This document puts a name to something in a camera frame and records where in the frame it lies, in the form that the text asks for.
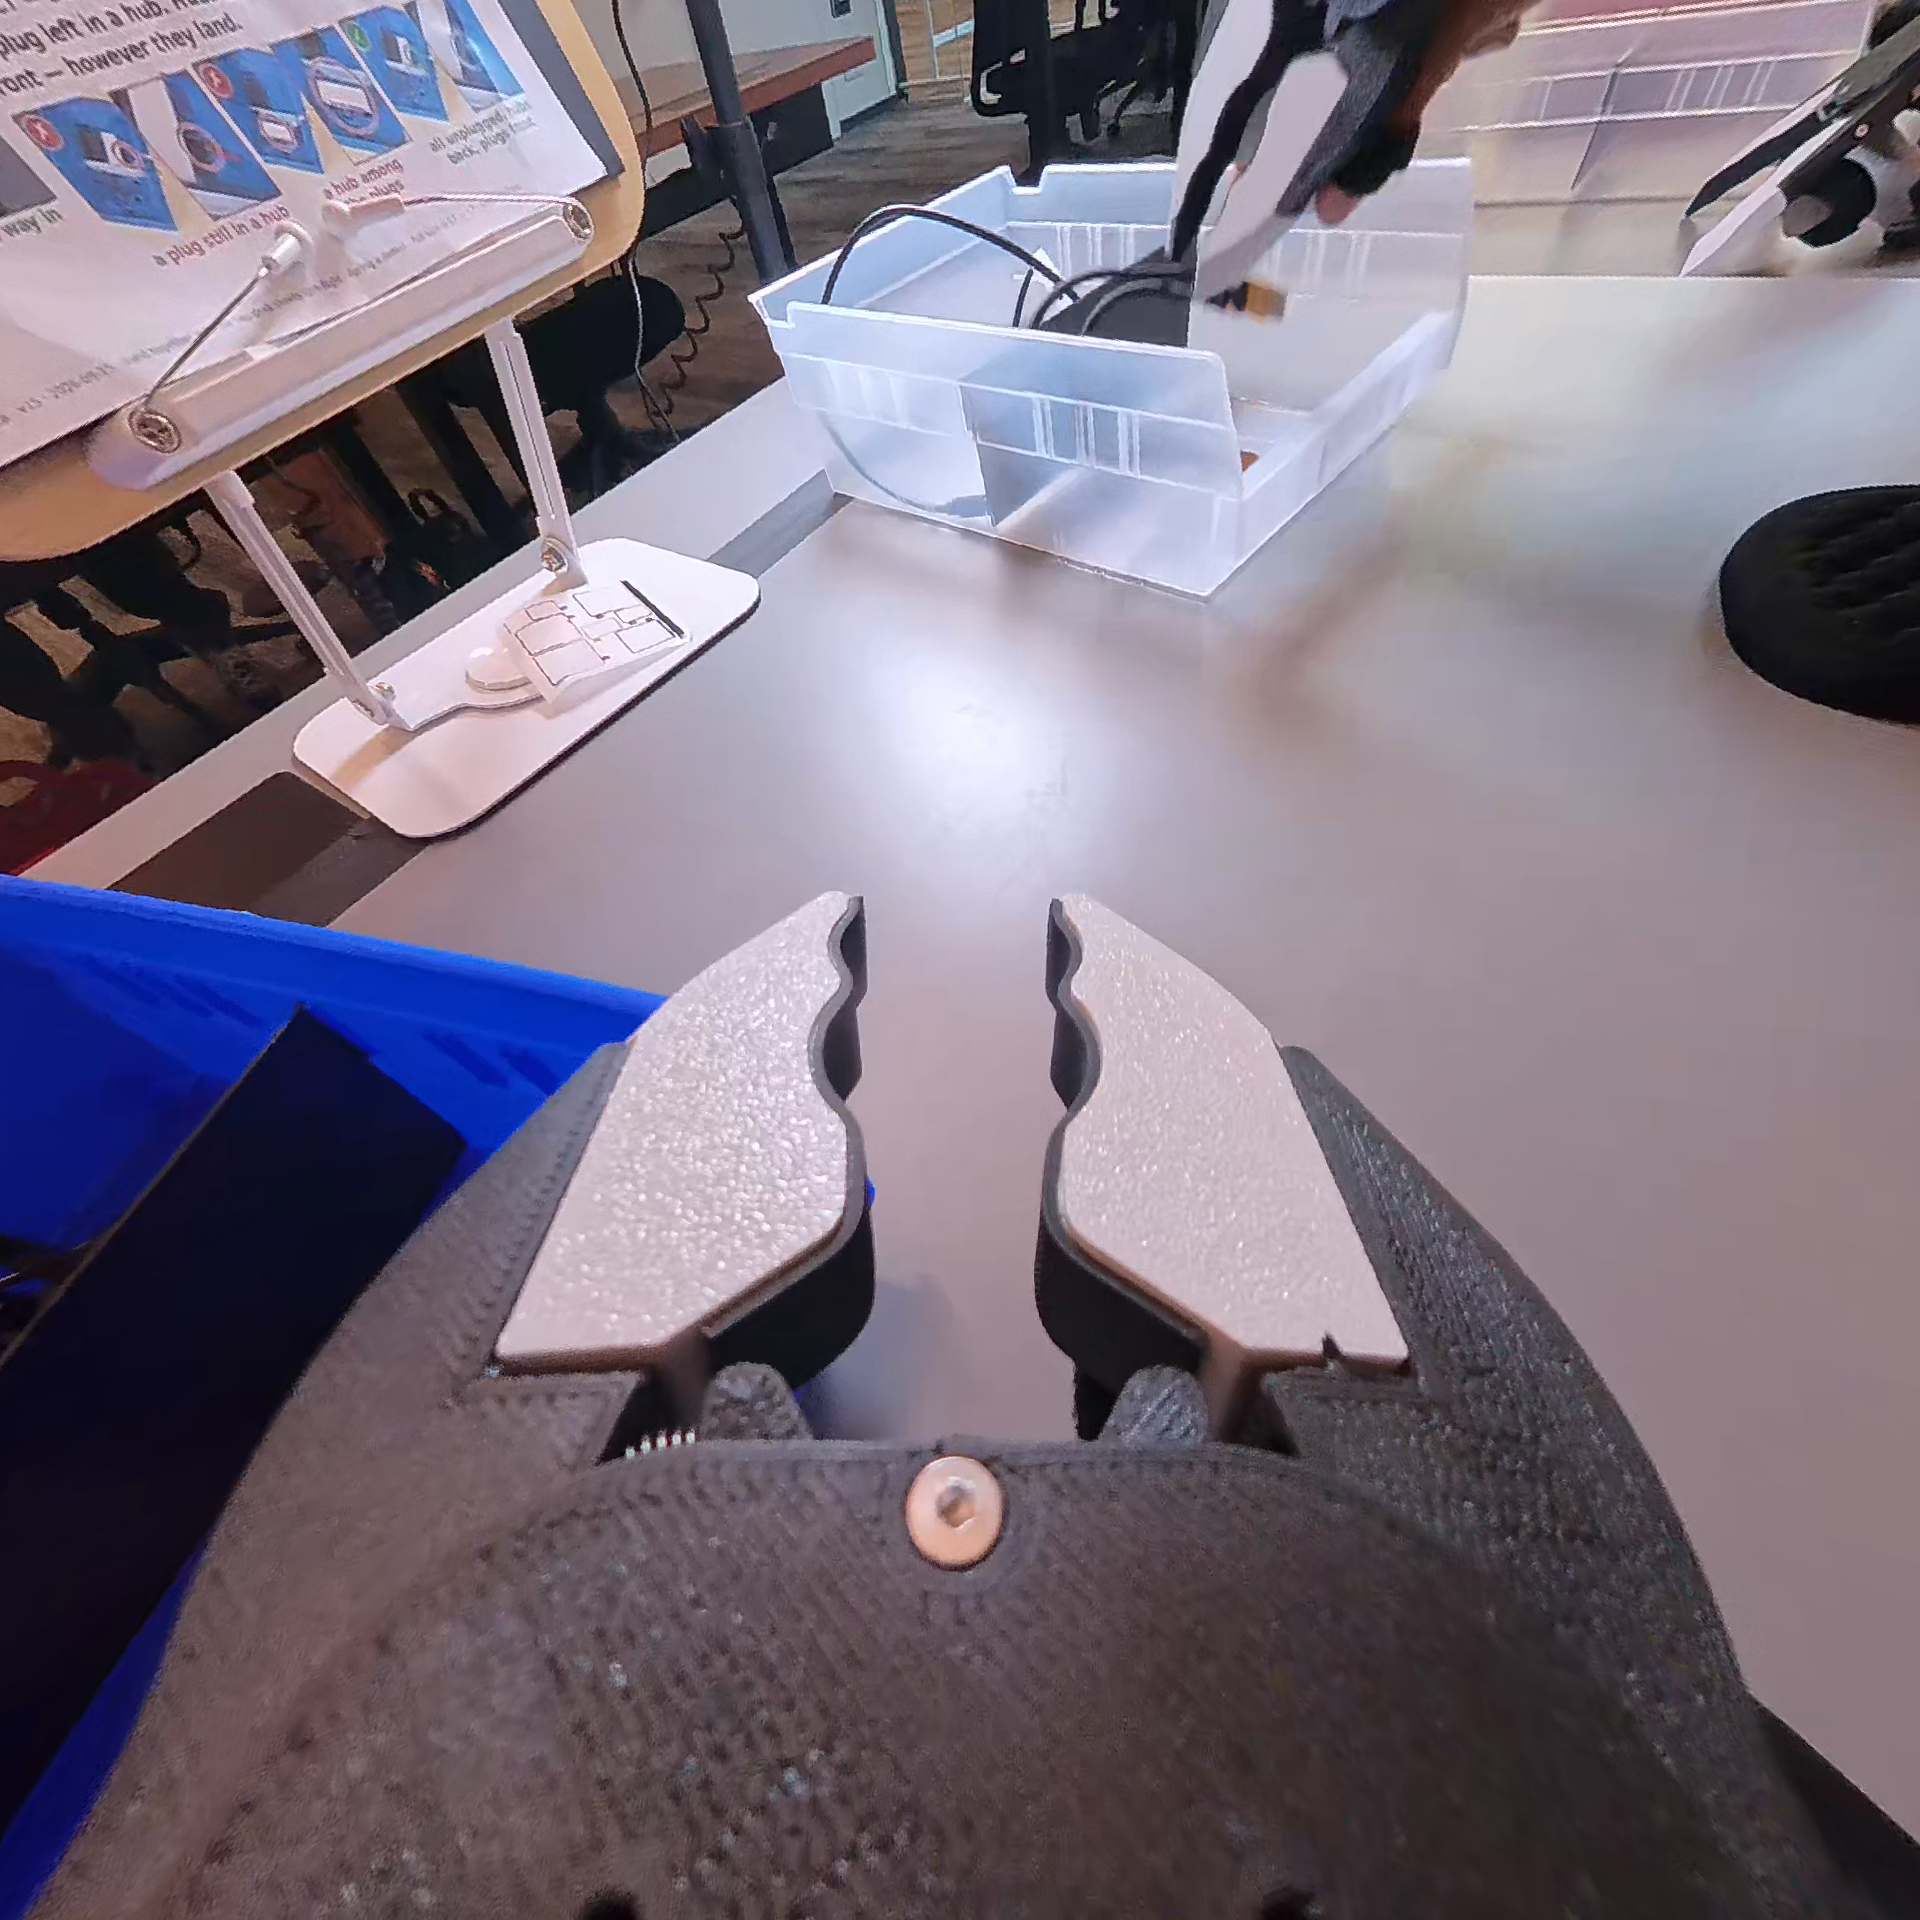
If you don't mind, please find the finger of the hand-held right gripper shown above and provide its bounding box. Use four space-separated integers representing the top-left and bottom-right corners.
1171 0 1310 256
1200 57 1360 314

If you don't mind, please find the clear plastic bin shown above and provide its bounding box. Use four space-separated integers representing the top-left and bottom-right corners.
1477 0 1876 198
750 159 1479 601

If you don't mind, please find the orange-plug braided USB cable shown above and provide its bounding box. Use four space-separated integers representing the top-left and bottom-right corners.
1200 278 1295 483

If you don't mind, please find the brown office desk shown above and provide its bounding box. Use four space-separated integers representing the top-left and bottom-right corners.
637 36 880 161

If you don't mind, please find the red handled crate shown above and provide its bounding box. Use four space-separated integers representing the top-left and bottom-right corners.
0 758 152 874

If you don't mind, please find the black divider of clear bin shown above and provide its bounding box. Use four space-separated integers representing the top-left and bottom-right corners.
1043 268 1198 350

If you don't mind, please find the person's right hand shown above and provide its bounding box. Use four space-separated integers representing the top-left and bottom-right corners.
1317 0 1531 227

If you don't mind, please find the tan wooden document board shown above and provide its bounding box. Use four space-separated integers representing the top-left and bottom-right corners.
0 0 646 566

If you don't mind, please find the thin black cable with strap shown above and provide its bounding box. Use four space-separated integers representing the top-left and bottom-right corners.
823 206 1194 513

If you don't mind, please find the blue plastic bin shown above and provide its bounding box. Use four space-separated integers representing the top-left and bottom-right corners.
0 874 670 1878

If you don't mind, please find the black divider of blue bin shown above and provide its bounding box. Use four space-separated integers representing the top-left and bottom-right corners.
0 1006 466 1772

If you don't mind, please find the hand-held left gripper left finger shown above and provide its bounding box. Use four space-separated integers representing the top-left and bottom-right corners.
495 891 876 1403

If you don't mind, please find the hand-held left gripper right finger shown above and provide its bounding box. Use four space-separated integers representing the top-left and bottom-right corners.
1036 897 1415 1442

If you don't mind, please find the black chair armrest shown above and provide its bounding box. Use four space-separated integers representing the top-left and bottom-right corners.
1718 488 1920 726

